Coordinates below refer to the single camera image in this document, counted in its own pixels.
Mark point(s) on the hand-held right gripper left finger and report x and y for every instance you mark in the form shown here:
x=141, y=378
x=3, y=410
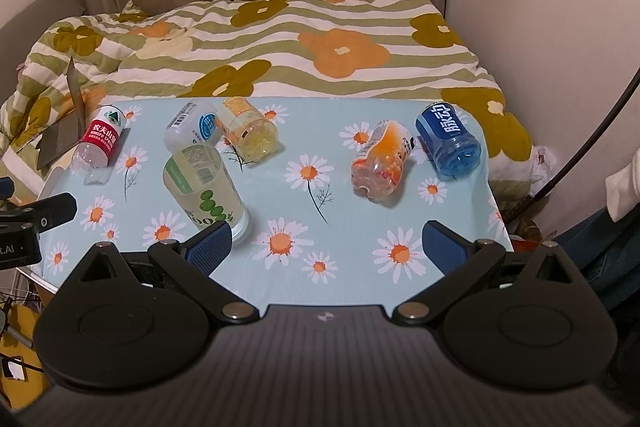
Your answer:
x=212, y=244

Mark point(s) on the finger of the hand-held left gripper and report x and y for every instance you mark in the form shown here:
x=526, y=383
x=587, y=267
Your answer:
x=50, y=209

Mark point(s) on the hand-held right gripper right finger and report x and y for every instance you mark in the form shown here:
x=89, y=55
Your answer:
x=442, y=243

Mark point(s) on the green label large bottle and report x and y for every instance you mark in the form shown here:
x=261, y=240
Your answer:
x=205, y=189

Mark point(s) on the grey open laptop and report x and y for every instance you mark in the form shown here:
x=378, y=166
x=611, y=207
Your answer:
x=60, y=137

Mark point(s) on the red label water bottle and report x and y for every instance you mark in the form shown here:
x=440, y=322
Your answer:
x=97, y=139

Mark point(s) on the yellow bag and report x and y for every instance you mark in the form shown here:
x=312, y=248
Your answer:
x=20, y=332

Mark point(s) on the orange drink bottle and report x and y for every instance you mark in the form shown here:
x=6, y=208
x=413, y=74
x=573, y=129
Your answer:
x=382, y=159

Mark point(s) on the blue drink bottle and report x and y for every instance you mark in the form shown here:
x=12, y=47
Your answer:
x=447, y=139

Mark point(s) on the yellow label clear bottle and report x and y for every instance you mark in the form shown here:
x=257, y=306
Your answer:
x=247, y=129

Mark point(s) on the white bottle blue label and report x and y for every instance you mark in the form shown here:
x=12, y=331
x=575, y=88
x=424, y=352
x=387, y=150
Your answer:
x=187, y=124

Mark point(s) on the white plastic bag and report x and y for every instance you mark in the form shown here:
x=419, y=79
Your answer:
x=544, y=167

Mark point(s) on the light blue daisy tablecloth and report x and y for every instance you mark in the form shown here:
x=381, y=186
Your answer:
x=320, y=132

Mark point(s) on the dark blue clothing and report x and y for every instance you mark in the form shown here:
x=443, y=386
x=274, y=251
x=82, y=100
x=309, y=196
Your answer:
x=605, y=257

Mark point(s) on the white cloth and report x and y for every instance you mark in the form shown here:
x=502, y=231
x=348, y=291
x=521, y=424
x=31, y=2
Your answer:
x=624, y=189

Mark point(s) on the grey bed headboard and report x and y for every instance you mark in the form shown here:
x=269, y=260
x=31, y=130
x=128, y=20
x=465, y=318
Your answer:
x=35, y=14

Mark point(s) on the striped flower quilt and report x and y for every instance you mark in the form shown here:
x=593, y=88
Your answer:
x=325, y=72

